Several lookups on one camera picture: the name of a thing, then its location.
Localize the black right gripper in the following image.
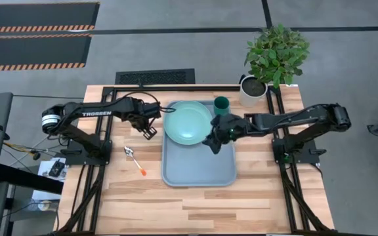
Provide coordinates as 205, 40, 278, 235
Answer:
202, 113, 247, 155

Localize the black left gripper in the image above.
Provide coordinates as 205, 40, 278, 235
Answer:
130, 97, 162, 141

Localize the metal spoon with orange handle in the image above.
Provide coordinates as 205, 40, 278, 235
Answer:
124, 146, 148, 176

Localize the light green plate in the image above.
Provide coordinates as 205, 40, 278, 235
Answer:
163, 100, 214, 146

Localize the dark green cup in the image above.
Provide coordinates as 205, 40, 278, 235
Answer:
213, 96, 231, 117

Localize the grey plastic tray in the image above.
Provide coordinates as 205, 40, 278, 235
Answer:
161, 100, 238, 187

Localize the black perforated floor mat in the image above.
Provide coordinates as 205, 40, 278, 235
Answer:
115, 68, 196, 85

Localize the white plant pot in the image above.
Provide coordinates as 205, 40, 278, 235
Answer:
238, 74, 268, 108

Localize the black handheld device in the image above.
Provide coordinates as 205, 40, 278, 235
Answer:
48, 159, 66, 178

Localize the green leafy plant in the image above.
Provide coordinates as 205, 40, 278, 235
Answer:
243, 22, 310, 89

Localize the white paper sheet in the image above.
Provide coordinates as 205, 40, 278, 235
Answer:
31, 157, 68, 201

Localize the tape roll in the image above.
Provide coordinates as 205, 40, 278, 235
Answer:
37, 200, 53, 212

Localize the black desk bar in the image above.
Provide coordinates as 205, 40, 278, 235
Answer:
0, 163, 64, 195

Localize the black mat with orange stripes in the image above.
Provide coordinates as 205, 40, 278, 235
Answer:
0, 33, 93, 72
0, 2, 100, 33

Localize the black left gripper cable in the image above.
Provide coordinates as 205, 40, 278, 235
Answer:
119, 90, 177, 114

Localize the black aluminium table frame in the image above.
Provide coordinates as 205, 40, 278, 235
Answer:
52, 84, 337, 236

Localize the yellow cable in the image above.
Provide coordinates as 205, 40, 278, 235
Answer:
2, 140, 35, 155

